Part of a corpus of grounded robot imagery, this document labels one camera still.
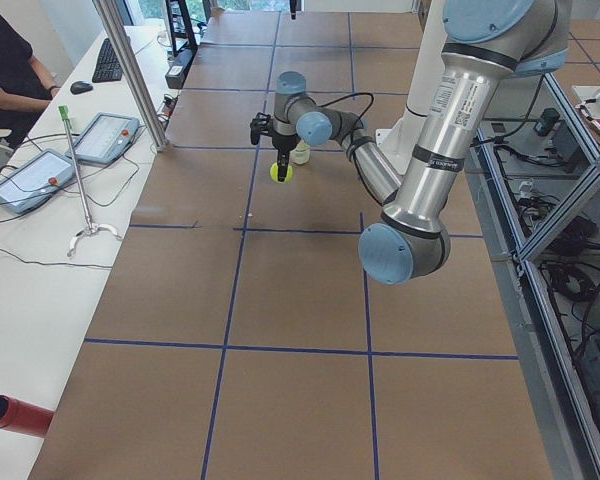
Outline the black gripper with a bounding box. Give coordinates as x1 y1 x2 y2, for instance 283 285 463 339
271 132 295 182

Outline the yellow tennis ball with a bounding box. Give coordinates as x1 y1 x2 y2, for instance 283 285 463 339
269 163 294 184

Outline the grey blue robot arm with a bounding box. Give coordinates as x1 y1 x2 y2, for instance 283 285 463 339
250 1 572 285

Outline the clear tennis ball can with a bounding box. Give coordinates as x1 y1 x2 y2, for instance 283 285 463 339
290 140 311 165

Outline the far teach pendant tablet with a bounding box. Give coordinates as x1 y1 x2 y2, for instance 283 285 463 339
73 112 140 166

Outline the teach pendant tablet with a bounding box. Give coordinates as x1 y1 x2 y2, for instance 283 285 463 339
0 149 75 214
73 112 140 166

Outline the black keyboard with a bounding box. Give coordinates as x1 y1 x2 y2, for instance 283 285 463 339
91 38 123 83

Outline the metal reacher grabber tool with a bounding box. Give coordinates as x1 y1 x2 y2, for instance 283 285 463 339
58 105 123 258

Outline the black computer mouse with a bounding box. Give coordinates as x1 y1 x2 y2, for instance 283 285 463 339
70 81 93 95

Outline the near teach pendant tablet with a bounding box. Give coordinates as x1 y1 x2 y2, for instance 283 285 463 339
0 149 75 214

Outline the person in black shirt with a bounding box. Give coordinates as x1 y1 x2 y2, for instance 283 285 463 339
0 14 60 148

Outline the red cylinder tube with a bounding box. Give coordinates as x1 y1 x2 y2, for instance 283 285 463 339
0 395 54 438

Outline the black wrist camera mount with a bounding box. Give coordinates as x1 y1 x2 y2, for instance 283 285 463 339
249 112 273 146

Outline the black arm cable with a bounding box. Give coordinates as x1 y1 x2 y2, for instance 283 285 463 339
317 92 376 132

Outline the white camera stand post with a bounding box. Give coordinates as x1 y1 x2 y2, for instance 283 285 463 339
376 0 447 174

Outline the aluminium frame post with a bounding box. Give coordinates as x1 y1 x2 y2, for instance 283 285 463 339
92 0 168 152

